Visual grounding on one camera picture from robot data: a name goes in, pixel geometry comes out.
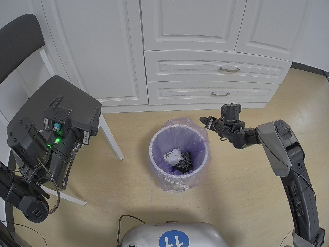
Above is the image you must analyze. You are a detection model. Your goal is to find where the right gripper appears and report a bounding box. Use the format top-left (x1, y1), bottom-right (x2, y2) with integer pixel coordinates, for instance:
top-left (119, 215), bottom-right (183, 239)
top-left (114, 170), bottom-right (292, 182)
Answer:
top-left (207, 115), bottom-right (224, 138)

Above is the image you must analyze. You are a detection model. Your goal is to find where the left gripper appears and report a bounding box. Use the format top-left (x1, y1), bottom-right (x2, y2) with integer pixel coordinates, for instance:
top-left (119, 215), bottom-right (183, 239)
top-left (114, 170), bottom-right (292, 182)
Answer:
top-left (43, 95), bottom-right (101, 153)

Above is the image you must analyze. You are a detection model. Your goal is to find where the black plastic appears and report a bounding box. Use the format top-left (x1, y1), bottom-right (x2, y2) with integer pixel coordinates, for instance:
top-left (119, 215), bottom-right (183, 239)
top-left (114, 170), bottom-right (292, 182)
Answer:
top-left (172, 151), bottom-right (194, 174)

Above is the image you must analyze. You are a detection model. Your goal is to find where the white printed wrapper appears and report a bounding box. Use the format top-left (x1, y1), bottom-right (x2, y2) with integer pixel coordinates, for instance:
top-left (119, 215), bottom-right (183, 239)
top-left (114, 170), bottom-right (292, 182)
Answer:
top-left (163, 149), bottom-right (183, 165)

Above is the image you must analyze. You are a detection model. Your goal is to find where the purple plastic bag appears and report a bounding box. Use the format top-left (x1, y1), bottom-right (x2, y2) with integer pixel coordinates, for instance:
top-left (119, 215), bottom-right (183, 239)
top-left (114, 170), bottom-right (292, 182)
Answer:
top-left (148, 117), bottom-right (212, 193)

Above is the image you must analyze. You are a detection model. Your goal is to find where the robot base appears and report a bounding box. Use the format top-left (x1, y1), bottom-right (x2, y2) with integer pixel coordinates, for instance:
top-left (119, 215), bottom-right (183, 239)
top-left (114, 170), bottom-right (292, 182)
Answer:
top-left (121, 221), bottom-right (230, 247)

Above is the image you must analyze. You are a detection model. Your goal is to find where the white trash bin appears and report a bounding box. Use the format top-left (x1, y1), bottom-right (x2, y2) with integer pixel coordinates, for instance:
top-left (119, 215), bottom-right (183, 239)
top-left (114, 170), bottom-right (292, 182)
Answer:
top-left (150, 126), bottom-right (209, 182)

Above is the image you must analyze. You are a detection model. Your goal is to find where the white chair with grey cushions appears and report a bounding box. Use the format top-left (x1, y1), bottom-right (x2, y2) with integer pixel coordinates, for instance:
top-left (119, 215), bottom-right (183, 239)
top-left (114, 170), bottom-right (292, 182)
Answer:
top-left (0, 14), bottom-right (125, 206)

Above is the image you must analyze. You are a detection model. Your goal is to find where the white wardrobe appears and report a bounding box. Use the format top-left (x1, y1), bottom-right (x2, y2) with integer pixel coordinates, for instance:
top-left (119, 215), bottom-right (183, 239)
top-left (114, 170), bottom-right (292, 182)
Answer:
top-left (27, 0), bottom-right (319, 114)

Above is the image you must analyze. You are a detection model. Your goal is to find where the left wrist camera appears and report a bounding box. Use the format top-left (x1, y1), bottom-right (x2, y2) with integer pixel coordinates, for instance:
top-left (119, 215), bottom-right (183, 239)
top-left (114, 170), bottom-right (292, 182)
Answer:
top-left (50, 107), bottom-right (72, 138)

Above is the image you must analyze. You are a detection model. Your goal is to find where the black cable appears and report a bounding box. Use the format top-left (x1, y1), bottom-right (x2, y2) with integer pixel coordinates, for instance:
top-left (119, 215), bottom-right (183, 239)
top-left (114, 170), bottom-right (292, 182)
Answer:
top-left (281, 227), bottom-right (295, 247)
top-left (0, 221), bottom-right (35, 241)
top-left (117, 215), bottom-right (147, 245)

